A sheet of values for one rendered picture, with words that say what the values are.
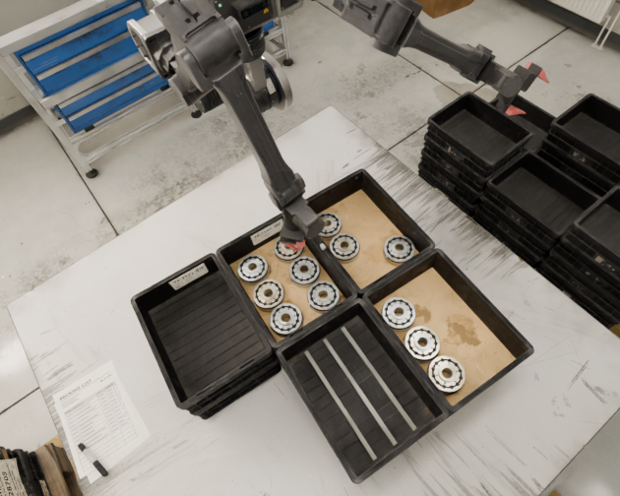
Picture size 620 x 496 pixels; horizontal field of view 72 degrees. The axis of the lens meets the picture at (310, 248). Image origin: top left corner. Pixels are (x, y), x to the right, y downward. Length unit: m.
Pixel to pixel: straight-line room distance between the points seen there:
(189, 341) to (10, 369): 1.52
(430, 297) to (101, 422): 1.13
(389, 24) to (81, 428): 1.46
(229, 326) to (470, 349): 0.74
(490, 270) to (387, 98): 1.86
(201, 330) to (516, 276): 1.10
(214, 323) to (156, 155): 1.92
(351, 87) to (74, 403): 2.62
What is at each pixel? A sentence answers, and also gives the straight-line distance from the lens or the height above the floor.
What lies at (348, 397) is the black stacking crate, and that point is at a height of 0.83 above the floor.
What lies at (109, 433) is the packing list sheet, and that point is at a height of 0.70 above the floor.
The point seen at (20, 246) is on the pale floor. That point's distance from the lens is 3.17.
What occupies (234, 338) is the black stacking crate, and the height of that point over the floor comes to 0.83.
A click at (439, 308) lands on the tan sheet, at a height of 0.83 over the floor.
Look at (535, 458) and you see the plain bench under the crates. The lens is 1.51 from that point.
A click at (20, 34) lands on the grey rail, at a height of 0.93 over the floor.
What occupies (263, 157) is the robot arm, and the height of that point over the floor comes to 1.45.
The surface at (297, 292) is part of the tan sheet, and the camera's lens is 1.41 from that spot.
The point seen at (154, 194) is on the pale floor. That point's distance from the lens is 2.94.
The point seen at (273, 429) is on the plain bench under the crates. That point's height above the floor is 0.70.
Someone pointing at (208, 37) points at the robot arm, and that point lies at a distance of 0.76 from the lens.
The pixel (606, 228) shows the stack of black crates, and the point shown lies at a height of 0.49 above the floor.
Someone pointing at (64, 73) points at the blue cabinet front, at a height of 0.68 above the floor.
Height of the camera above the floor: 2.11
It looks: 60 degrees down
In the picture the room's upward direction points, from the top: 9 degrees counter-clockwise
